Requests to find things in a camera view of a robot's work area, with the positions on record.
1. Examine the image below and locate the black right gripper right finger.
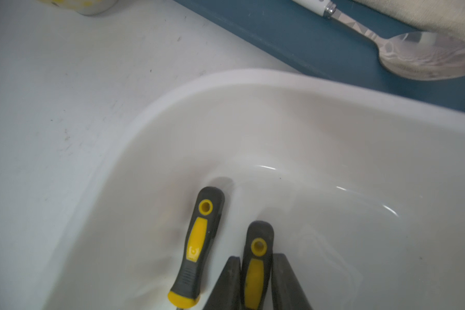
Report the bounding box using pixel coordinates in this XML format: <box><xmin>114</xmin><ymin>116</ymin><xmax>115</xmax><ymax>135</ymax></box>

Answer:
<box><xmin>272</xmin><ymin>253</ymin><xmax>313</xmax><ymax>310</ymax></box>

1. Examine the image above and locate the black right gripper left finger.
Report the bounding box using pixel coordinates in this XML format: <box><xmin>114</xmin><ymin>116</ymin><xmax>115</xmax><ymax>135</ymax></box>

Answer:
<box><xmin>203</xmin><ymin>256</ymin><xmax>241</xmax><ymax>310</ymax></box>

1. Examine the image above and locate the black yellow file tool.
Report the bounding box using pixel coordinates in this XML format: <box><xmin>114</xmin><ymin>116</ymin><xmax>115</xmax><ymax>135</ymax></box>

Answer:
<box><xmin>167</xmin><ymin>187</ymin><xmax>225</xmax><ymax>309</ymax></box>
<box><xmin>240</xmin><ymin>220</ymin><xmax>275</xmax><ymax>309</ymax></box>

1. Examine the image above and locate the white plastic storage box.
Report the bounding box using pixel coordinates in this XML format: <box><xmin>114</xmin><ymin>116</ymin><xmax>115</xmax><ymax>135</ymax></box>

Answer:
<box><xmin>25</xmin><ymin>70</ymin><xmax>465</xmax><ymax>309</ymax></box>

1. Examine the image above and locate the teal rectangular tray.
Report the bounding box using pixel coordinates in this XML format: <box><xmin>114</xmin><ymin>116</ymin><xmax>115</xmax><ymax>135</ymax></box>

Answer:
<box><xmin>180</xmin><ymin>0</ymin><xmax>465</xmax><ymax>112</ymax></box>

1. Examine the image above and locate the blue yellow patterned bowl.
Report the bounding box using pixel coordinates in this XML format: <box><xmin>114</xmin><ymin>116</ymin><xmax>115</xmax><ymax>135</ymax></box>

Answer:
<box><xmin>39</xmin><ymin>0</ymin><xmax>118</xmax><ymax>16</ymax></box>

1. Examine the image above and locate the beige folded cloth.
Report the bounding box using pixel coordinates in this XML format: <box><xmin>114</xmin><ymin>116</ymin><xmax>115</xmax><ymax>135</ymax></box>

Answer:
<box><xmin>356</xmin><ymin>0</ymin><xmax>465</xmax><ymax>41</ymax></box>

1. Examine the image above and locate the white handled metal spoon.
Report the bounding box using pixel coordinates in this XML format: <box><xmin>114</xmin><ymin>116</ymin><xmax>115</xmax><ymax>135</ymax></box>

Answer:
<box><xmin>296</xmin><ymin>0</ymin><xmax>465</xmax><ymax>81</ymax></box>

